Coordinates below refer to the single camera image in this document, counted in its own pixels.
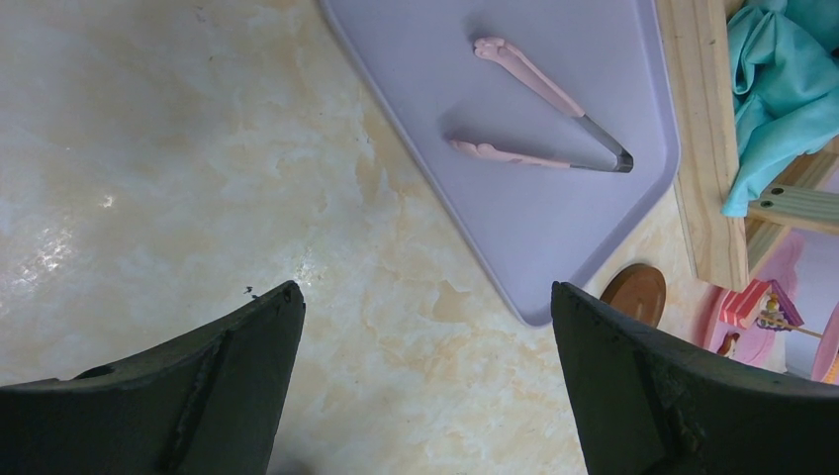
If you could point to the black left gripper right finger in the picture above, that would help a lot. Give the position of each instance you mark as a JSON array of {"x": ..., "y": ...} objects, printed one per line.
[{"x": 647, "y": 402}]

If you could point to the brown saucer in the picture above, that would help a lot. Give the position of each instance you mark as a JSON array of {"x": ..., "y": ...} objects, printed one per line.
[{"x": 639, "y": 291}]

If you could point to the red striped cake piece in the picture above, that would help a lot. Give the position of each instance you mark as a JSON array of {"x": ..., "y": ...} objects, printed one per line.
[{"x": 763, "y": 304}]

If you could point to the pink three-tier cake stand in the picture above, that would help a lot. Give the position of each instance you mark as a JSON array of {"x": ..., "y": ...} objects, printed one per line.
[{"x": 756, "y": 345}]

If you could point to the teal cloth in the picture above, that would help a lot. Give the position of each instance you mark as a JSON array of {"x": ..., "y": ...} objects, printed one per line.
[{"x": 784, "y": 89}]

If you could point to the lavender serving tray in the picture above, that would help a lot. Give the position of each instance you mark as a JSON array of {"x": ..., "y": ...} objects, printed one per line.
[{"x": 533, "y": 194}]

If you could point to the pink food tongs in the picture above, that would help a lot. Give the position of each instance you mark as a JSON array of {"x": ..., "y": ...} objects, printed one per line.
[{"x": 529, "y": 119}]

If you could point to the wooden clothes rack frame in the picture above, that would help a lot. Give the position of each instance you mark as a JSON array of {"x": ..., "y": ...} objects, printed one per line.
[{"x": 729, "y": 252}]

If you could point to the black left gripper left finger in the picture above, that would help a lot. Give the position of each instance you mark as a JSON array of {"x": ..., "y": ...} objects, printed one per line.
[{"x": 206, "y": 402}]

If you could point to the star-shaped iced cookie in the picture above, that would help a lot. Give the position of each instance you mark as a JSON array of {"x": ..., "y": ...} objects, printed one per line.
[{"x": 728, "y": 346}]

